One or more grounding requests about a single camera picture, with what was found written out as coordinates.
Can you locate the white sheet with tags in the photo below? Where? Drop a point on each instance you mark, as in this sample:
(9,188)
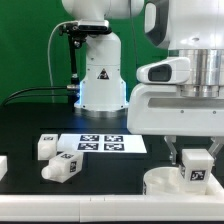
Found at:
(101,143)

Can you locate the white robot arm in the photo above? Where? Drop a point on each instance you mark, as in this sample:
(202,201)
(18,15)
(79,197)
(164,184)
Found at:
(182,95)

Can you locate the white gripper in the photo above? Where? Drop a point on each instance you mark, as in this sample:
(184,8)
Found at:
(159,110)

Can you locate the white round stool seat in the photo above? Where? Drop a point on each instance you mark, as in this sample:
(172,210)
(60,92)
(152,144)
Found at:
(162,181)

